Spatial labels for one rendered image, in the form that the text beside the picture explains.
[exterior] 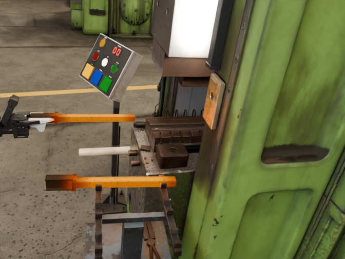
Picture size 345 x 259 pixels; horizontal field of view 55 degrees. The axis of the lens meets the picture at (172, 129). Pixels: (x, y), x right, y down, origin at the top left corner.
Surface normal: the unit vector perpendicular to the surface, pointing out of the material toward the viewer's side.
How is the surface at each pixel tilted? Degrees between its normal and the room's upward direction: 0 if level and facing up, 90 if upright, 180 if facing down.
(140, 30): 90
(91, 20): 90
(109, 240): 0
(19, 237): 0
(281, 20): 89
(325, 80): 89
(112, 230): 0
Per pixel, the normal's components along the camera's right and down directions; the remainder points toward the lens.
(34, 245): 0.12, -0.85
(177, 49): 0.26, 0.52
